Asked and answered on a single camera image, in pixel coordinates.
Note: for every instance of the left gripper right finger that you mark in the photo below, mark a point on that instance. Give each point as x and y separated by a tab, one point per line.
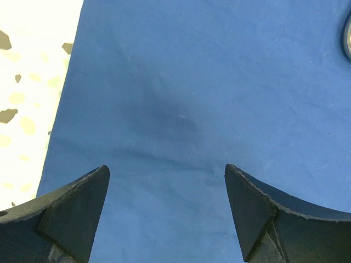
274	226

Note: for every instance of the silver instrument tray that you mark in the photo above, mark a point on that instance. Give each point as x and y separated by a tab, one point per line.
346	38

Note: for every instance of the blue surgical drape cloth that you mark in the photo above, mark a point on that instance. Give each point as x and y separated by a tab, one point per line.
166	93

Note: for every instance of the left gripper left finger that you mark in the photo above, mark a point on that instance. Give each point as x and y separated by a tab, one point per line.
59	226

